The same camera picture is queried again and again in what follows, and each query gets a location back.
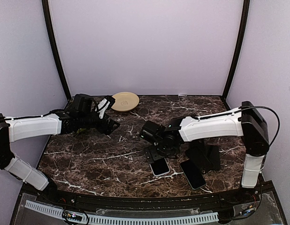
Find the black screen phone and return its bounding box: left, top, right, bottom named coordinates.
left=150, top=158, right=170, bottom=175

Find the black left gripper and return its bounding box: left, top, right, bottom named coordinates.
left=79, top=108, right=120, bottom=135

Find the lilac phone case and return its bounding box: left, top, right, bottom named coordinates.
left=149, top=157, right=171, bottom=177

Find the black right corner post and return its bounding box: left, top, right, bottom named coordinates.
left=222, top=0, right=250, bottom=100

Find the phone with green edge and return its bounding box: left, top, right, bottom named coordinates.
left=180, top=159, right=206, bottom=190

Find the black corner post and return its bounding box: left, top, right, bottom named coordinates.
left=41, top=0, right=72, bottom=100
left=222, top=0, right=250, bottom=100

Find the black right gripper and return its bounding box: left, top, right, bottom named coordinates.
left=144, top=142, right=180, bottom=164

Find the beige ceramic plate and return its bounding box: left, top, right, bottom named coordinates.
left=112, top=92, right=139, bottom=112

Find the black left corner post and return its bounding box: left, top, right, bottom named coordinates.
left=41, top=0, right=72, bottom=100

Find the white slotted cable duct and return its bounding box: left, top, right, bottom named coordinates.
left=24, top=200, right=219, bottom=225

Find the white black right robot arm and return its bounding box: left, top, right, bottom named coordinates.
left=139, top=101, right=273, bottom=203

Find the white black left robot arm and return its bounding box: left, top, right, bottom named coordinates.
left=0, top=94, right=120, bottom=204

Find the black front rail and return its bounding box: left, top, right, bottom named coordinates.
left=37, top=182, right=270, bottom=214

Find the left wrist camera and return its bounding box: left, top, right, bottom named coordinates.
left=94, top=96, right=115, bottom=119

